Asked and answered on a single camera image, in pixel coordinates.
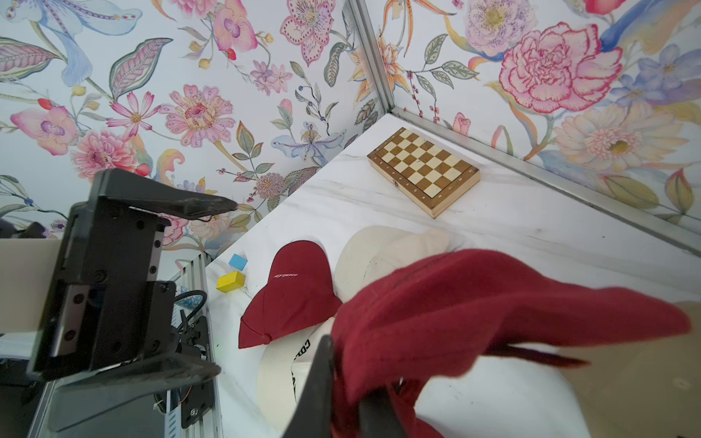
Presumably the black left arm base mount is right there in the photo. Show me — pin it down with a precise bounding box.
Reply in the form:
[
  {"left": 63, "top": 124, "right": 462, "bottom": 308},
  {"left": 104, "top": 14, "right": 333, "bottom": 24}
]
[{"left": 153, "top": 290, "right": 215, "bottom": 434}]

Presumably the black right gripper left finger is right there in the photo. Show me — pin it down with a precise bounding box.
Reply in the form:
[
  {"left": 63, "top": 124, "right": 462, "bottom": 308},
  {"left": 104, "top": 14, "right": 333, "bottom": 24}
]
[{"left": 283, "top": 335, "right": 334, "bottom": 438}]

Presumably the cream Colorado cap front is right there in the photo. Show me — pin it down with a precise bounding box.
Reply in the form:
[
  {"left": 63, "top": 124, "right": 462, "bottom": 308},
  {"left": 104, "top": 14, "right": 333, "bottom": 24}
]
[{"left": 257, "top": 317, "right": 335, "bottom": 432}]

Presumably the wooden chessboard box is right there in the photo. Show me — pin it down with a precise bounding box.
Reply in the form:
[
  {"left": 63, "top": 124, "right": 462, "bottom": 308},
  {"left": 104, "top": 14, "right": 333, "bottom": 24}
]
[{"left": 368, "top": 128, "right": 481, "bottom": 219}]

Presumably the cream cap behind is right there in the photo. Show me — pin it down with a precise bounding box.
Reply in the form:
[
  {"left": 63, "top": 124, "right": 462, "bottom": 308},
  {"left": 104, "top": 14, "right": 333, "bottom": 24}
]
[{"left": 333, "top": 226, "right": 449, "bottom": 303}]

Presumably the tan cap right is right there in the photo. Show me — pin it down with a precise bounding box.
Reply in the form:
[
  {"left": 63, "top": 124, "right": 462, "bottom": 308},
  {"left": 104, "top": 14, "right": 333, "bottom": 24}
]
[{"left": 560, "top": 302, "right": 700, "bottom": 437}]

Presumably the yellow block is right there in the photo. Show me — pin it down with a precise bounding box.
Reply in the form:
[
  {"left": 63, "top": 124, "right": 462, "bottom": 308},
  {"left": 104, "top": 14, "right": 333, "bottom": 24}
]
[{"left": 217, "top": 271, "right": 246, "bottom": 293}]

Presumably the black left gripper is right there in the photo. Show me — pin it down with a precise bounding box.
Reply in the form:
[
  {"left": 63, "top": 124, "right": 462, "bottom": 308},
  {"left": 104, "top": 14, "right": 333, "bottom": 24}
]
[{"left": 27, "top": 169, "right": 238, "bottom": 433}]

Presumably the blue block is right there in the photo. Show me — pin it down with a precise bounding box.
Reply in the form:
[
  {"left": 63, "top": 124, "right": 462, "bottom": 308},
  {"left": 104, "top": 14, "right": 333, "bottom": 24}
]
[{"left": 228, "top": 254, "right": 248, "bottom": 272}]

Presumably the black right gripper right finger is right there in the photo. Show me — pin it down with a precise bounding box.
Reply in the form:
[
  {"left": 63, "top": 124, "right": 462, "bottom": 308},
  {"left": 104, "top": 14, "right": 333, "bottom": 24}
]
[{"left": 359, "top": 388, "right": 407, "bottom": 438}]

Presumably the red cap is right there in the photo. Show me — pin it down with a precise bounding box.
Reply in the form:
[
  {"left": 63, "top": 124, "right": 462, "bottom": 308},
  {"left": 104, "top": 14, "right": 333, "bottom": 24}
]
[
  {"left": 332, "top": 249, "right": 692, "bottom": 437},
  {"left": 238, "top": 240, "right": 341, "bottom": 350}
]

